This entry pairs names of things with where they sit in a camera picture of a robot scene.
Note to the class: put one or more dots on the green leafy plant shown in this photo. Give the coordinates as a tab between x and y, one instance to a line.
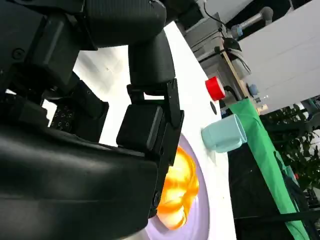
297	150

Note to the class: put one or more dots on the red emergency stop button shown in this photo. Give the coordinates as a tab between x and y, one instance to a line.
215	87

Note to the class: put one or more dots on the wooden board edge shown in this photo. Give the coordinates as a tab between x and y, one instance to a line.
233	72

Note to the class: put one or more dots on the grey workshop machine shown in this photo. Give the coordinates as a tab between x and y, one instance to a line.
205	40

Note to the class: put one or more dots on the orange and white bread roll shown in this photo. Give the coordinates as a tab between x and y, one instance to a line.
180	185

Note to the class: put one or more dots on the lilac plate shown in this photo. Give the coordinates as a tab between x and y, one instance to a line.
201	220

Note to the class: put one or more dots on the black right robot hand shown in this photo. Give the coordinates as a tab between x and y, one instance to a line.
62	180

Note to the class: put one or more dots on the green cloth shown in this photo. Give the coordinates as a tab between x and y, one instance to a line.
265	160

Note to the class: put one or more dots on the pale green mug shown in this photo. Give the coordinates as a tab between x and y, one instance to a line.
222	135

